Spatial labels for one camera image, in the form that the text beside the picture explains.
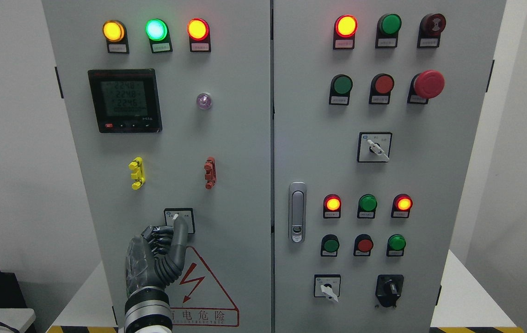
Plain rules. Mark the red emergency stop button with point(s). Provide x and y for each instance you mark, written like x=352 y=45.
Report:
x=425 y=86

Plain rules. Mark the green indicator lower middle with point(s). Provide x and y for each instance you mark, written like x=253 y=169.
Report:
x=367 y=206

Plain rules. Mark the red lit indicator lower right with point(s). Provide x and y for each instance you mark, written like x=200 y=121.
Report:
x=401 y=206

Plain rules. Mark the red terminal clip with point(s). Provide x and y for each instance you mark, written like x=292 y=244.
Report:
x=210 y=172

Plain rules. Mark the yellow terminal clip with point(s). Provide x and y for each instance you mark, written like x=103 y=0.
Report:
x=137 y=174

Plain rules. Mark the green push button lower left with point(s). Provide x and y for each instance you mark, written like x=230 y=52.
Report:
x=329 y=246

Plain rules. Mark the black digital power meter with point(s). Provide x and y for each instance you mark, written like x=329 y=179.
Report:
x=125 y=100

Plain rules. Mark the white rotary switch upper right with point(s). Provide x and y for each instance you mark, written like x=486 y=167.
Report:
x=374 y=147

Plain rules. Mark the green indicator top right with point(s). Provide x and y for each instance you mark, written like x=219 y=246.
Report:
x=387 y=30

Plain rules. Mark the grey cabinet door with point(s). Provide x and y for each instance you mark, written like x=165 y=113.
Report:
x=317 y=144
x=233 y=219

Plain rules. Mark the small clear lamp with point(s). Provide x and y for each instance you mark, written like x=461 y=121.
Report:
x=204 y=101

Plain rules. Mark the grey left cabinet door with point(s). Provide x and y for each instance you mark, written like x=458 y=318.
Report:
x=233 y=219

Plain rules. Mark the white rotary switch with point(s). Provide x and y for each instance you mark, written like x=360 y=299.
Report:
x=374 y=147
x=327 y=286

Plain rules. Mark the white rotary switch bottom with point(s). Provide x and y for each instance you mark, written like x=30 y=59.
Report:
x=327 y=286

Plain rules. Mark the dark red buzzer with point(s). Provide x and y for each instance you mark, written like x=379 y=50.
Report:
x=430 y=30

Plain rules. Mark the white rotary switch door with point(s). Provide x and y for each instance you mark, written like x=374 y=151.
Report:
x=185 y=213

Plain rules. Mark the red lit indicator light left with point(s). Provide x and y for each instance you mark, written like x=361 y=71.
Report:
x=199 y=35

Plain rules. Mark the white box lower left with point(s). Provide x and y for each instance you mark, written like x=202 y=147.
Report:
x=20 y=318

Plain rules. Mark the red push button upper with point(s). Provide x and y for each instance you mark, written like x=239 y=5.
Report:
x=380 y=89

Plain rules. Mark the silver black robot forearm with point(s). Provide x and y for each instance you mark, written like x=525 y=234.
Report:
x=148 y=311

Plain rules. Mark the silver door lock handle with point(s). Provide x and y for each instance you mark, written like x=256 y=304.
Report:
x=297 y=211

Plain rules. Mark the red lit indicator lower left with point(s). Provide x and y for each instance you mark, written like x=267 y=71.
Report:
x=332 y=206

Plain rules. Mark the red danger warning sticker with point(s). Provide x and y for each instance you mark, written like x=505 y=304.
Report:
x=198 y=299

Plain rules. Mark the green push button upper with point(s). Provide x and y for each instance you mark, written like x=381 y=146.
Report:
x=340 y=88

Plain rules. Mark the green lit indicator light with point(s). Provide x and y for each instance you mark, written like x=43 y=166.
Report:
x=158 y=35

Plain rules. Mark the red push button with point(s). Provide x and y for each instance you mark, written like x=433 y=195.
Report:
x=363 y=245
x=380 y=89

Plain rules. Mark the red push button lower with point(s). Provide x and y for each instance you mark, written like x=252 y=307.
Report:
x=363 y=245

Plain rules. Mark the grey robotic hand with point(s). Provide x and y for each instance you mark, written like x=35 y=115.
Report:
x=156 y=257

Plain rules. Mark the grey right cabinet door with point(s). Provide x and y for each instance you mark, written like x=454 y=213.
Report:
x=317 y=144

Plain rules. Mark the black rotary switch bottom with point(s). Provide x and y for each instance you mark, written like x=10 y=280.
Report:
x=388 y=289

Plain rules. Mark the green push button lower right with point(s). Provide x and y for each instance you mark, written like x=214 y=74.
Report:
x=396 y=245

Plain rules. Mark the red lit indicator top right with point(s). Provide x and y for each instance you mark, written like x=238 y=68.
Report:
x=344 y=32

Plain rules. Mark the green push button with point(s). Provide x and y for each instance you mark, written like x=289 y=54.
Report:
x=329 y=246
x=340 y=88
x=396 y=245

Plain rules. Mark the yellow indicator light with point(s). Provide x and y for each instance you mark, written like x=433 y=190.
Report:
x=116 y=37

